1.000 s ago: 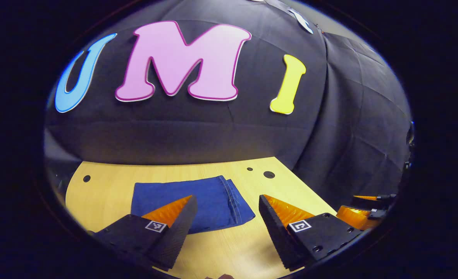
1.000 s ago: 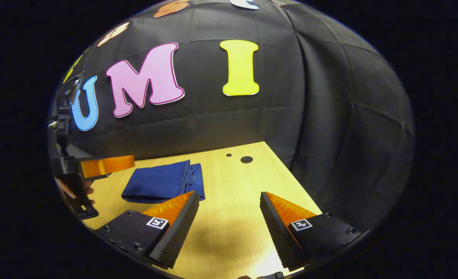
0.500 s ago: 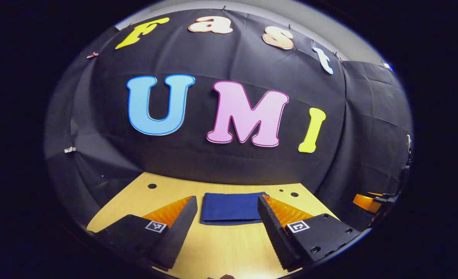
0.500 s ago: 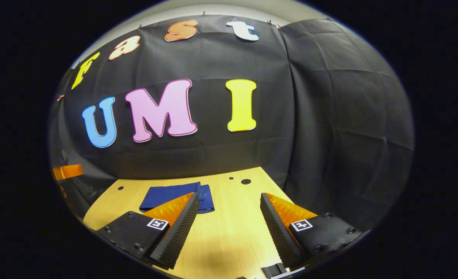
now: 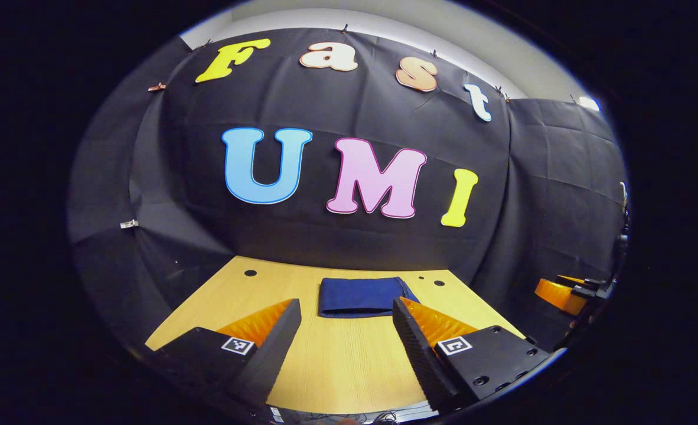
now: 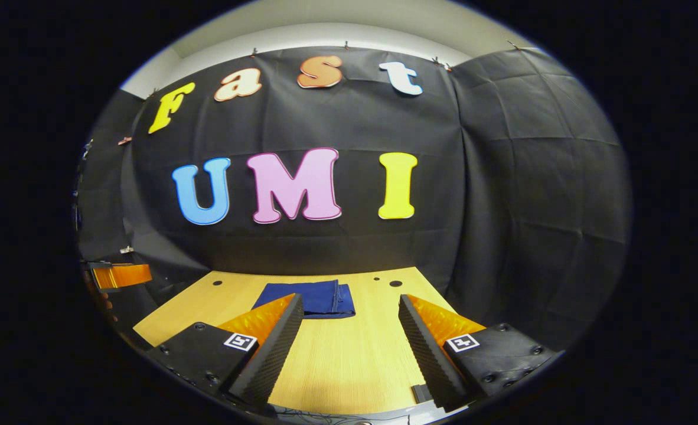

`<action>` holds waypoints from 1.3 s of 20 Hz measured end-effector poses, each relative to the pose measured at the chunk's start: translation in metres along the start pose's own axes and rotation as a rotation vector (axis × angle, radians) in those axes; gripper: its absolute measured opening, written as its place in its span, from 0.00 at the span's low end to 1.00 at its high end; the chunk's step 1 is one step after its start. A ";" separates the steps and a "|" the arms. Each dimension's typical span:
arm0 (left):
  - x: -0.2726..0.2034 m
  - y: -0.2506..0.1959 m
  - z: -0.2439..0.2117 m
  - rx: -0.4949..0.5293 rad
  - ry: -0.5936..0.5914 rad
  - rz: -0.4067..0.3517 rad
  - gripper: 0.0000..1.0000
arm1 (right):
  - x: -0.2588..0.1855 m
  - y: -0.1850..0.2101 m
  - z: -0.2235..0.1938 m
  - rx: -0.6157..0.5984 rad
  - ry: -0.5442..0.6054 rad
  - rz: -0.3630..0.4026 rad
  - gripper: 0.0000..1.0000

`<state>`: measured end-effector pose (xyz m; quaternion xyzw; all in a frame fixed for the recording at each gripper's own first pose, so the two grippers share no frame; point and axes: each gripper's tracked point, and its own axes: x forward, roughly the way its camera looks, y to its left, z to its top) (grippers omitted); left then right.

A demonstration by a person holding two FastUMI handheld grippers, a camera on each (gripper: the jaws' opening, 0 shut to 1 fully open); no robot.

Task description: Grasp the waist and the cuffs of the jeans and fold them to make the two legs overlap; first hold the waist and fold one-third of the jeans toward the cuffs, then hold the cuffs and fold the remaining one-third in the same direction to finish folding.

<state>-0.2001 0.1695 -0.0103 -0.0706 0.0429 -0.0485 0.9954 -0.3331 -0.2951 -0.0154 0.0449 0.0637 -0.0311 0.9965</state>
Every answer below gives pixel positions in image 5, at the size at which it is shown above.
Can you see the black backdrop cloth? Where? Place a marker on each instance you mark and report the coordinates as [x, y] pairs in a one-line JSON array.
[[349, 242]]

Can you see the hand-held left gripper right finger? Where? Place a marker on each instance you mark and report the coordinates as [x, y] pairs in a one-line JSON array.
[[414, 348]]

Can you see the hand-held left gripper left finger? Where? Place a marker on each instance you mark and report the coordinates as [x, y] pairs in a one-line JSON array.
[[278, 345]]

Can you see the silver binder clip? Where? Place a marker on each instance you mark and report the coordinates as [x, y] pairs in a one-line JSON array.
[[129, 224]]

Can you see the copper cloth clip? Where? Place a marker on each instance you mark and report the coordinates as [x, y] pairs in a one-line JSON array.
[[156, 87]]

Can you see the blue jeans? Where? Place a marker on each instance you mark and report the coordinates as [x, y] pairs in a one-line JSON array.
[[358, 297]]

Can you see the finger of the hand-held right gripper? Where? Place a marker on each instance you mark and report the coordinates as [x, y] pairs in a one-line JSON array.
[[558, 294]]

